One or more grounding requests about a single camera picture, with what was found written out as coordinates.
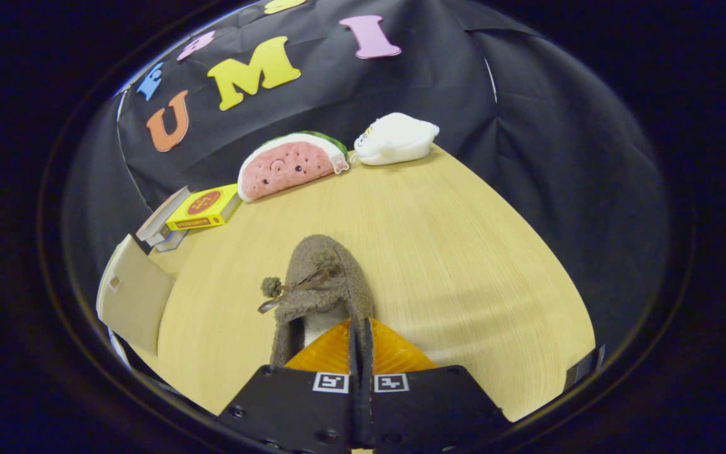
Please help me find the watermelon plush toy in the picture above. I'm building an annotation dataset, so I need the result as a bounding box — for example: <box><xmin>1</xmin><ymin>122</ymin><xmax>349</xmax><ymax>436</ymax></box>
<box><xmin>237</xmin><ymin>131</ymin><xmax>351</xmax><ymax>203</ymax></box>

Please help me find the beige fabric storage box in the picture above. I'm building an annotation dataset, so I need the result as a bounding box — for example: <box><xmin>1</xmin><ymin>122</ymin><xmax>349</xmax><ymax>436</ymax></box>
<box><xmin>96</xmin><ymin>233</ymin><xmax>176</xmax><ymax>357</ymax></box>

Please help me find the white plush toy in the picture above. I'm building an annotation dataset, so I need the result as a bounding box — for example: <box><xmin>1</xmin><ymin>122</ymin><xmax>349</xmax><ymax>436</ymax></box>
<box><xmin>354</xmin><ymin>112</ymin><xmax>440</xmax><ymax>166</ymax></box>

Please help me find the brown fuzzy shoe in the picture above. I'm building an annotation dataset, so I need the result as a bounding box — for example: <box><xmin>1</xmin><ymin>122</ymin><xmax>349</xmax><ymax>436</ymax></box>
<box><xmin>258</xmin><ymin>235</ymin><xmax>376</xmax><ymax>368</ymax></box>

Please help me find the dark flat bar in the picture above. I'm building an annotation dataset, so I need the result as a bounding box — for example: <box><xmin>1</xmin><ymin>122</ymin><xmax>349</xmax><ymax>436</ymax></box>
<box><xmin>563</xmin><ymin>344</ymin><xmax>608</xmax><ymax>393</ymax></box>

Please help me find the yellow book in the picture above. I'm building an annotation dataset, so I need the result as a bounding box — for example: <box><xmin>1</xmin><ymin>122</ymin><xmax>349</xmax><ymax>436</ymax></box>
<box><xmin>165</xmin><ymin>183</ymin><xmax>242</xmax><ymax>231</ymax></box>

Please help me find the beige cover book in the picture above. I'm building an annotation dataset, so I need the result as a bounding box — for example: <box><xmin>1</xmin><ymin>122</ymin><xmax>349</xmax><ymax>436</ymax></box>
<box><xmin>135</xmin><ymin>186</ymin><xmax>191</xmax><ymax>245</ymax></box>

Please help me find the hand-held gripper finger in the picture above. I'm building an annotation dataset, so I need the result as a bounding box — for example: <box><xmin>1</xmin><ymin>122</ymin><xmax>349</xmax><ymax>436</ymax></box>
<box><xmin>217</xmin><ymin>318</ymin><xmax>359</xmax><ymax>454</ymax></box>
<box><xmin>359</xmin><ymin>317</ymin><xmax>509</xmax><ymax>454</ymax></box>

